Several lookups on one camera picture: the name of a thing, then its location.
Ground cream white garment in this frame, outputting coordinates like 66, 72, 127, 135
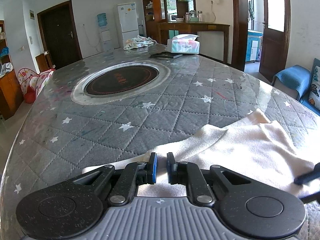
81, 108, 320, 198

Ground round black induction cooktop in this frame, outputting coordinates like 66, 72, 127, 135
84, 65, 159, 96

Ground water dispenser with blue bottle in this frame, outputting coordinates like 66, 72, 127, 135
97, 13, 114, 53

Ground tissue box pack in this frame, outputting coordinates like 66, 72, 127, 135
167, 34, 200, 54

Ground crumpled patterned cloth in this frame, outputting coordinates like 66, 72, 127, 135
124, 35, 157, 50

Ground polka dot play tent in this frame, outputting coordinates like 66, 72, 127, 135
17, 68, 55, 104

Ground wooden console table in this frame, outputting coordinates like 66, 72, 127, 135
157, 22, 230, 63

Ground wooden shelf cabinet left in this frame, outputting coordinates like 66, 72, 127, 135
0, 20, 24, 120

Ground dark wooden entrance door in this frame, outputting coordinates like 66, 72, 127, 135
37, 0, 82, 69

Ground white refrigerator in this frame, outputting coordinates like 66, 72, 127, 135
116, 2, 139, 48

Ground wooden display cabinet right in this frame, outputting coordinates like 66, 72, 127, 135
142, 0, 196, 43

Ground wooden glass side door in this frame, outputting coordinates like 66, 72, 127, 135
259, 0, 291, 81

